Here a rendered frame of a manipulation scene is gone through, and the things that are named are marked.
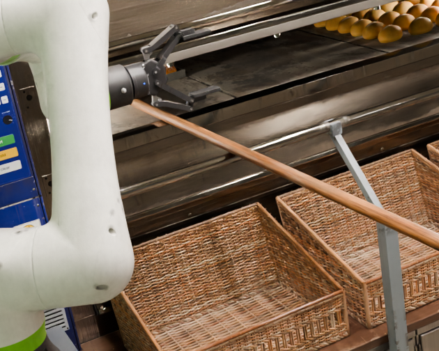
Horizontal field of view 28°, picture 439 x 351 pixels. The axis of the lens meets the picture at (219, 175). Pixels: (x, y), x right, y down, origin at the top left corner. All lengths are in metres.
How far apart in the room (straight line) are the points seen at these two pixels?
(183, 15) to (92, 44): 1.18
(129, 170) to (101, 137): 1.27
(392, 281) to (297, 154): 0.62
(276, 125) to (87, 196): 1.54
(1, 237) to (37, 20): 0.34
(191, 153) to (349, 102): 0.58
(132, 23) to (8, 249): 1.28
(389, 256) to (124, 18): 0.99
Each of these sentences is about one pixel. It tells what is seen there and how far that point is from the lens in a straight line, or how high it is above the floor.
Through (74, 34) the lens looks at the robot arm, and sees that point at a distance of 1.40.
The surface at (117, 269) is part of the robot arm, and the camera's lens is 1.32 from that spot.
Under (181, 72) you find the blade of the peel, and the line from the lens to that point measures 3.10.
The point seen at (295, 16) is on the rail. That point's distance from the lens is 2.59.
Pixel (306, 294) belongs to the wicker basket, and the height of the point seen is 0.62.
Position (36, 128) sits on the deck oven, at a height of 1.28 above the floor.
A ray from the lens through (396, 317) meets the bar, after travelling 2.48.
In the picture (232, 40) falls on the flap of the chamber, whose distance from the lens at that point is 2.49.
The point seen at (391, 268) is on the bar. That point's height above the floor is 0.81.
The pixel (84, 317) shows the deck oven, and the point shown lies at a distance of 2.74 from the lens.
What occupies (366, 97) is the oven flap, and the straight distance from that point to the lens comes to 2.97.
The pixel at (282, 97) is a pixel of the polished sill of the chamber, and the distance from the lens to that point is 2.77.
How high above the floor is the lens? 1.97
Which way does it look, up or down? 21 degrees down
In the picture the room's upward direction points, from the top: 10 degrees counter-clockwise
